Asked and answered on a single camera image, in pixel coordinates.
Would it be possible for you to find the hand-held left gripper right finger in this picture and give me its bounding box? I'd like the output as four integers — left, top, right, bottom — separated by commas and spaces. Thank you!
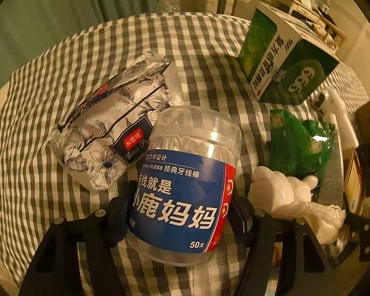
225, 196, 336, 296

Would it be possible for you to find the clear floss pick jar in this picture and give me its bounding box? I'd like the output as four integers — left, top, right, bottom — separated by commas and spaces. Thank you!
125, 105, 242, 267

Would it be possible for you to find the floral tissue pack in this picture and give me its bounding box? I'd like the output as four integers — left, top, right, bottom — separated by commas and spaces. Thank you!
48, 51, 185, 192

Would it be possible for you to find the clear glass bottle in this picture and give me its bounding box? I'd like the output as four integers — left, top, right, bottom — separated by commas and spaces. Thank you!
154, 0, 186, 13

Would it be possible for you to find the white spray bottle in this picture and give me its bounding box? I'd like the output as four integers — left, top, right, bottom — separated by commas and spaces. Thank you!
314, 88, 360, 148

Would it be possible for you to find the white glossy figurine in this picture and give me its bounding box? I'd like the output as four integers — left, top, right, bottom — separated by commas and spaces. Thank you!
247, 166, 319, 215

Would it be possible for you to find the yellow cardboard box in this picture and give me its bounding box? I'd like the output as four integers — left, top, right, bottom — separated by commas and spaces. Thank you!
343, 148, 364, 214

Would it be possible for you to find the checked bedsheet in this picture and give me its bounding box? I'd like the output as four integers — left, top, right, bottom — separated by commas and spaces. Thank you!
0, 12, 367, 296

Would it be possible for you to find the white cloth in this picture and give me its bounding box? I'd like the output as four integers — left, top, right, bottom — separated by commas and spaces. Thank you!
270, 200, 347, 245

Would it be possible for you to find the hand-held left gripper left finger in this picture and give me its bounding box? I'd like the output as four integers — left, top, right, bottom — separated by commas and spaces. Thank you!
18, 179, 139, 296

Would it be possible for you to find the green sachet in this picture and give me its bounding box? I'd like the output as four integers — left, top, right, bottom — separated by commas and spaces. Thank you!
296, 120, 336, 188
269, 109, 312, 176

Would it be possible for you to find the green medicine box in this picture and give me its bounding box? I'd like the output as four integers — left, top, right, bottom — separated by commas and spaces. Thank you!
237, 1, 340, 105

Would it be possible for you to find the green curtain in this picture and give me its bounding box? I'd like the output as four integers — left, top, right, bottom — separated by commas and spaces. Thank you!
0, 0, 177, 99

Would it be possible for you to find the wooden dressing desk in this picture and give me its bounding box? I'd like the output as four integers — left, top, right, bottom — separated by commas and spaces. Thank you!
273, 0, 350, 51

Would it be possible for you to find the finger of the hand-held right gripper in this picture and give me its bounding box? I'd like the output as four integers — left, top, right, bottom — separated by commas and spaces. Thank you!
347, 213, 370, 262

